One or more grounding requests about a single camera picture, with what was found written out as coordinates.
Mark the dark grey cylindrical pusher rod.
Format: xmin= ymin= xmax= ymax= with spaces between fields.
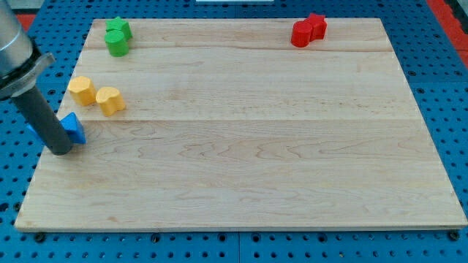
xmin=11 ymin=85 xmax=73 ymax=156

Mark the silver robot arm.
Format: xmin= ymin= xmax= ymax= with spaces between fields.
xmin=1 ymin=0 xmax=73 ymax=156

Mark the yellow hexagon block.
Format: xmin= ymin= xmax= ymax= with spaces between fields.
xmin=67 ymin=76 xmax=97 ymax=106

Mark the blue triangle block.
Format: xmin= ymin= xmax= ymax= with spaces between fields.
xmin=60 ymin=112 xmax=86 ymax=145

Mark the yellow heart block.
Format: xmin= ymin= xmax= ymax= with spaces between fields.
xmin=96 ymin=86 xmax=126 ymax=116

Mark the green cylinder block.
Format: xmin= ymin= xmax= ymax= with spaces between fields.
xmin=104 ymin=30 xmax=129 ymax=57

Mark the green star block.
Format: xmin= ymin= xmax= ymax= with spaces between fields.
xmin=105 ymin=17 xmax=132 ymax=41

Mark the light wooden board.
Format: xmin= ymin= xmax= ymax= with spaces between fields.
xmin=15 ymin=18 xmax=467 ymax=232

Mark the red cylinder block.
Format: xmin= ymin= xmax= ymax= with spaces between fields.
xmin=290 ymin=20 xmax=313 ymax=47

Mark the red star block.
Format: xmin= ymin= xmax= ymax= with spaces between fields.
xmin=305 ymin=13 xmax=328 ymax=42

